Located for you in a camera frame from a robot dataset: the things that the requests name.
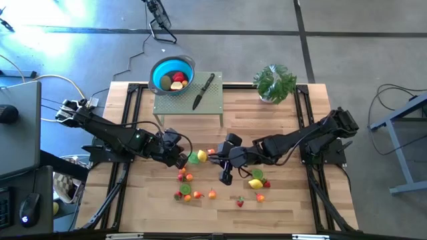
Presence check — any black-handled kitchen knife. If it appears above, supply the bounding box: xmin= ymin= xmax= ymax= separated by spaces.
xmin=191 ymin=73 xmax=216 ymax=111

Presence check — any black keyboard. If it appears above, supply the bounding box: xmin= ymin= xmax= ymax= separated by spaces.
xmin=0 ymin=185 xmax=15 ymax=230

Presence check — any cream thick cable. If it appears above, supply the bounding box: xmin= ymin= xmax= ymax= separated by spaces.
xmin=0 ymin=53 xmax=87 ymax=123

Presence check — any whole brown plastic kiwi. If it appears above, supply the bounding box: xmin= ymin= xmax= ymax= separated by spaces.
xmin=159 ymin=75 xmax=173 ymax=91

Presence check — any black floor fan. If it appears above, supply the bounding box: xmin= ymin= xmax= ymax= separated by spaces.
xmin=141 ymin=0 xmax=178 ymax=45

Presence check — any checkered fabric bag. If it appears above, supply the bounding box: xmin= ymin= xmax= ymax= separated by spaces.
xmin=52 ymin=155 xmax=85 ymax=205

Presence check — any grey desk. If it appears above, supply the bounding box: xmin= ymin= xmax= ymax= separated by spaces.
xmin=0 ymin=81 xmax=43 ymax=180

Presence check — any grey metal desk frame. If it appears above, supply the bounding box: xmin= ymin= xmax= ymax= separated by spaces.
xmin=368 ymin=92 xmax=427 ymax=197

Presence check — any blue collapsible colander grey rim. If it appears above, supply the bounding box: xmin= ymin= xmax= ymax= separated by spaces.
xmin=147 ymin=55 xmax=196 ymax=97

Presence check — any green perforated metal riser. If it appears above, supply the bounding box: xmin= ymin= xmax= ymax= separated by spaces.
xmin=152 ymin=71 xmax=224 ymax=128

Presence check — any black computer mouse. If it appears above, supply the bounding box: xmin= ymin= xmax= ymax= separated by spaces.
xmin=0 ymin=104 xmax=20 ymax=125

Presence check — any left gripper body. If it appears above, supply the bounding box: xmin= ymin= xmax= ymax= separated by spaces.
xmin=148 ymin=131 xmax=174 ymax=164

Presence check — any black mouse with light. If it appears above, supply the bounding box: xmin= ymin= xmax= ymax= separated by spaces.
xmin=19 ymin=192 xmax=41 ymax=229

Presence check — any silver metal bracket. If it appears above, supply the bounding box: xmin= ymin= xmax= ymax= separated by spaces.
xmin=292 ymin=233 xmax=331 ymax=240
xmin=105 ymin=233 xmax=144 ymax=240

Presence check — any potted monstera plant white pot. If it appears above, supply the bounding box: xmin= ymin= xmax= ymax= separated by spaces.
xmin=252 ymin=63 xmax=298 ymax=105

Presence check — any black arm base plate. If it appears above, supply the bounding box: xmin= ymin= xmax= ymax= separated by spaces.
xmin=81 ymin=135 xmax=138 ymax=164
xmin=298 ymin=138 xmax=348 ymax=166

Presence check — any dark desk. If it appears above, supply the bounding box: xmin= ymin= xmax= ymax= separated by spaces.
xmin=0 ymin=165 xmax=55 ymax=238

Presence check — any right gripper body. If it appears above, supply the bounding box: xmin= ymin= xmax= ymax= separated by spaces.
xmin=230 ymin=146 xmax=260 ymax=169

